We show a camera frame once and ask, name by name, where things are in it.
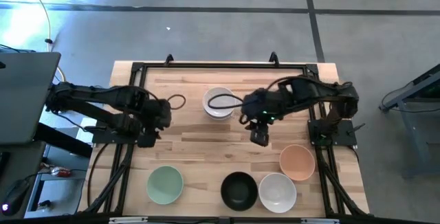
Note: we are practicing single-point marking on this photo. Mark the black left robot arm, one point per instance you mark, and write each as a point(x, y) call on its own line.
point(96, 95)

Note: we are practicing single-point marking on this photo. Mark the black computer mouse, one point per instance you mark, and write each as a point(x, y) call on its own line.
point(15, 194)

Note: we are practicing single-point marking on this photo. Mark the white ribbed bowl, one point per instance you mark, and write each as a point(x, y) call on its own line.
point(220, 102)

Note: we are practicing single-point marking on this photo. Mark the red and white gadget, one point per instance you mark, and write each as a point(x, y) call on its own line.
point(62, 173)

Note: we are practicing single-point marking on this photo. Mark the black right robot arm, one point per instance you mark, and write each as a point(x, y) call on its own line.
point(319, 91)

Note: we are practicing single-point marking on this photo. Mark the peach bowl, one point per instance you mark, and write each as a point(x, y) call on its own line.
point(297, 162)

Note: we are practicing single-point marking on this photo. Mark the light grey ribbed bowl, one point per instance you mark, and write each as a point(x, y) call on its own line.
point(277, 193)

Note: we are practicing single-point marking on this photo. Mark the pale green bowl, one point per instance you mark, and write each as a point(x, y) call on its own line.
point(165, 184)

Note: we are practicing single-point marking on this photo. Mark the grey laptop lid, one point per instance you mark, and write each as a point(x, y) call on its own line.
point(24, 97)

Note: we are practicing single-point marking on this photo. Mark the black hook on table frame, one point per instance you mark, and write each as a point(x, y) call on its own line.
point(274, 58)
point(168, 59)

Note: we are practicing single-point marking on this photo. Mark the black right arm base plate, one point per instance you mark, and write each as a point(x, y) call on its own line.
point(343, 136)

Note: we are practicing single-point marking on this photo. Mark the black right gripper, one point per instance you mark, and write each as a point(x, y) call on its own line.
point(261, 107)

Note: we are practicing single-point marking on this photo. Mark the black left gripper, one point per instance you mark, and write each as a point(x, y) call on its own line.
point(158, 114)

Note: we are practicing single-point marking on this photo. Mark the black bowl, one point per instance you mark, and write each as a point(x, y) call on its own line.
point(239, 191)

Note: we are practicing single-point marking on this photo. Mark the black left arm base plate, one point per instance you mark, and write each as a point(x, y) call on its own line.
point(103, 137)

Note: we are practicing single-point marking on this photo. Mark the white bracket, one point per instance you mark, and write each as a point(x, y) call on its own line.
point(319, 221)
point(129, 220)

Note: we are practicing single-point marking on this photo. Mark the blue-grey metal table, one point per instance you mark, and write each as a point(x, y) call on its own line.
point(412, 91)

